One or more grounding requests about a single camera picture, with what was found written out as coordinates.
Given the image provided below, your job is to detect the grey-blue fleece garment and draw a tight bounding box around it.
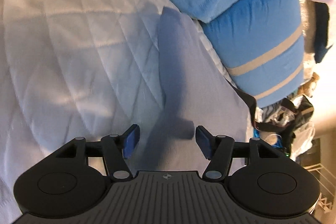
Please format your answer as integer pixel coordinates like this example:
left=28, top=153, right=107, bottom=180
left=135, top=7, right=249, bottom=173

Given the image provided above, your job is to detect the black bag with clutter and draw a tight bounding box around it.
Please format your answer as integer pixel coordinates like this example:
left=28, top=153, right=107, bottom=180
left=255, top=95, right=314, bottom=160

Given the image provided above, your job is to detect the right blue striped pillow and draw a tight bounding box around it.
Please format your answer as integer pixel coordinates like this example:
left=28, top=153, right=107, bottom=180
left=201, top=0, right=304, bottom=108

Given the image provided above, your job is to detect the dark blue pillow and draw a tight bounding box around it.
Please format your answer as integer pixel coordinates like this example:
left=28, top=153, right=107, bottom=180
left=314, top=2, right=332, bottom=64

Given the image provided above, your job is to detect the quilted grey bedspread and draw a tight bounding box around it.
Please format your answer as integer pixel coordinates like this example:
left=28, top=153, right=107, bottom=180
left=0, top=0, right=237, bottom=224

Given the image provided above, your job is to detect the white wire rack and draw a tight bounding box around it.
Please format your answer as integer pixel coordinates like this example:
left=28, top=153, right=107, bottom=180
left=304, top=163, right=335, bottom=214

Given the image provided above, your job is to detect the brown teddy bear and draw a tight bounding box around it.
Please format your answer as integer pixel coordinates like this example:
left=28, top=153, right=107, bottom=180
left=296, top=72, right=320, bottom=98

